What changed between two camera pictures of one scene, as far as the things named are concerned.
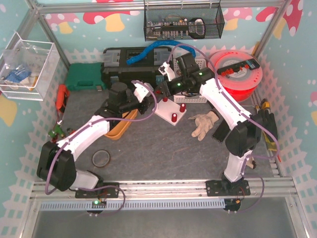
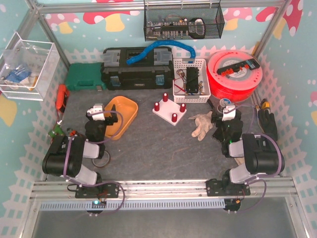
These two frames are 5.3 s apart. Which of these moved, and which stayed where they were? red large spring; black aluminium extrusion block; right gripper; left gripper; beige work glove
Moved: left gripper; right gripper
Stayed: beige work glove; black aluminium extrusion block; red large spring
